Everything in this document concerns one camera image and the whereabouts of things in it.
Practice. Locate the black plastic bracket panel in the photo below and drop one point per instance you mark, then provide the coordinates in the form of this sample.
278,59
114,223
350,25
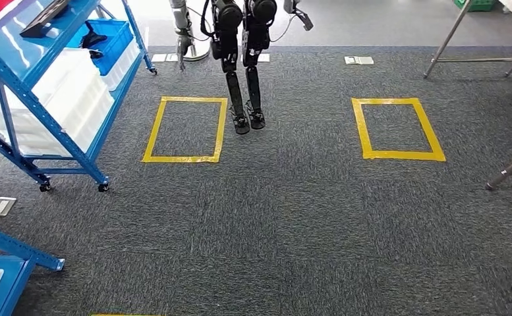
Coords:
41,22

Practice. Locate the blue metal shelf rack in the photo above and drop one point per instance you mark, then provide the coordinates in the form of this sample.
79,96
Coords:
41,112
15,249

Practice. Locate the idle black humanoid robot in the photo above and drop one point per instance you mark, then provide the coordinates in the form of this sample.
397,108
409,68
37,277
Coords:
228,43

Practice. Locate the silver floor socket plate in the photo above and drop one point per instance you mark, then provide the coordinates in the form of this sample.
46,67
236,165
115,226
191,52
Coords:
1,206
264,58
159,57
359,60

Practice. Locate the small black plastic part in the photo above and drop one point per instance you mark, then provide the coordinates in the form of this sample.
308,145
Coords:
96,54

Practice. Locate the blue plastic crate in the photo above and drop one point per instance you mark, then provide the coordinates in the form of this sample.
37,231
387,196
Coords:
117,48

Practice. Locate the yellow floor tape square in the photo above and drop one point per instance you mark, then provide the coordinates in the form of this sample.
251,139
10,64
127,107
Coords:
404,155
190,159
124,315

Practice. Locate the white pole stand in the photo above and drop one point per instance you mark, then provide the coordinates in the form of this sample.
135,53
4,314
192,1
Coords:
201,53

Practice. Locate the green plastic crate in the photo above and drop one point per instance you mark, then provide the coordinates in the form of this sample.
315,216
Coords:
476,4

